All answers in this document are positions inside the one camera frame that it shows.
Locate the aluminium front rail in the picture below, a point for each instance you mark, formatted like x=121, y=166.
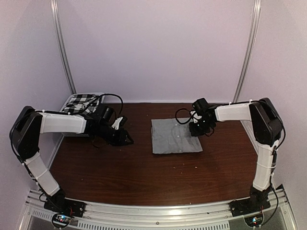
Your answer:
x=210, y=216

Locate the left aluminium corner post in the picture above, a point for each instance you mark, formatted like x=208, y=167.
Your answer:
x=61, y=45

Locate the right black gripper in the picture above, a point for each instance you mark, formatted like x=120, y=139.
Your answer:
x=195, y=132

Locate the white plastic basket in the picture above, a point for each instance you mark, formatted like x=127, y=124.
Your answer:
x=98, y=112

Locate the black white checkered shirt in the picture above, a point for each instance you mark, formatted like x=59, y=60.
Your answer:
x=81, y=104

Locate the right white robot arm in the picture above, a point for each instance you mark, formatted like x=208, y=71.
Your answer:
x=267, y=132

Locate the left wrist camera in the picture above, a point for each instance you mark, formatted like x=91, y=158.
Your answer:
x=119, y=122

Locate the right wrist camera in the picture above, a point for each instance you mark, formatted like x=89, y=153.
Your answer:
x=195, y=117

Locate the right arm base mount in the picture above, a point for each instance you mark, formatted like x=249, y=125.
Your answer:
x=249, y=208

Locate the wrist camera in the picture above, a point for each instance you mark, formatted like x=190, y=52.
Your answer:
x=195, y=117
x=119, y=122

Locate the aluminium corner post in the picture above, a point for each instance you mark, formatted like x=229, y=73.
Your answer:
x=255, y=19
x=61, y=45

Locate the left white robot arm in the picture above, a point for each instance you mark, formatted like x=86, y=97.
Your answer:
x=31, y=124

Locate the grey long sleeve shirt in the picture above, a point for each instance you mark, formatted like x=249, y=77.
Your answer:
x=170, y=137

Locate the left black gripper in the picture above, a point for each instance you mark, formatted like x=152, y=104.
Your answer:
x=120, y=139

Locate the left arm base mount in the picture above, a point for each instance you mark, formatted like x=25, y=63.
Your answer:
x=63, y=216

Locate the right aluminium corner post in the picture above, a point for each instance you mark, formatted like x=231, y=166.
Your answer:
x=255, y=19

